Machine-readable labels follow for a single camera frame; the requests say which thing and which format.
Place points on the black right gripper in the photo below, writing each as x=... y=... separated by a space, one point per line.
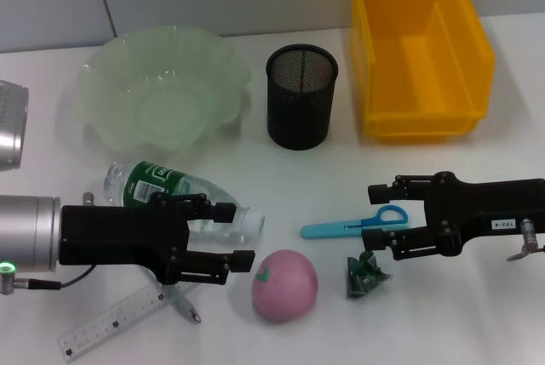
x=477 y=207

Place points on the translucent green wavy fruit plate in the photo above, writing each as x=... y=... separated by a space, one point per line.
x=127 y=84

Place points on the pink toy peach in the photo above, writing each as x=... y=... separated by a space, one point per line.
x=285 y=288

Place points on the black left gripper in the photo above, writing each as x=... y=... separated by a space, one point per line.
x=119 y=237

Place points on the transparent plastic ruler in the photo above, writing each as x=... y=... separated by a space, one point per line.
x=106 y=322

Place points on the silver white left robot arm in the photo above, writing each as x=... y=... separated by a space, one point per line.
x=25 y=233

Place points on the grey silver pen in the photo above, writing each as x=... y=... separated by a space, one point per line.
x=187 y=309

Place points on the clear water bottle green label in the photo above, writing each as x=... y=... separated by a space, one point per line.
x=145 y=182

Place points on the blue scissors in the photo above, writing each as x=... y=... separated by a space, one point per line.
x=323 y=231

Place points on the black mesh pen holder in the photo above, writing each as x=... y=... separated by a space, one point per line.
x=298 y=118

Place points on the green plastic wrapper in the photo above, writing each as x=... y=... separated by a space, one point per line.
x=362 y=280

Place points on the yellow plastic bin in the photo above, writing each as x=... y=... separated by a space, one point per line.
x=426 y=75

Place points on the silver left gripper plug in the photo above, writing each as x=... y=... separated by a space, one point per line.
x=88 y=199

